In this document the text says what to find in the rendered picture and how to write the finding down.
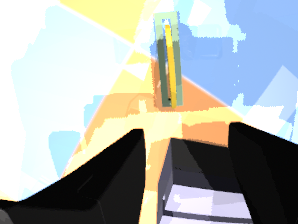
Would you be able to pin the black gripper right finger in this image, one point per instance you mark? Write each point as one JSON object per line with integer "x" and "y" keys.
{"x": 266, "y": 168}

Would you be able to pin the gold coin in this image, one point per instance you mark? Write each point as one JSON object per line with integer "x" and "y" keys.
{"x": 169, "y": 56}

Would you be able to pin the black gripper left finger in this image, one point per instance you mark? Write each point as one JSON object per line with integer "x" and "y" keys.
{"x": 107, "y": 189}

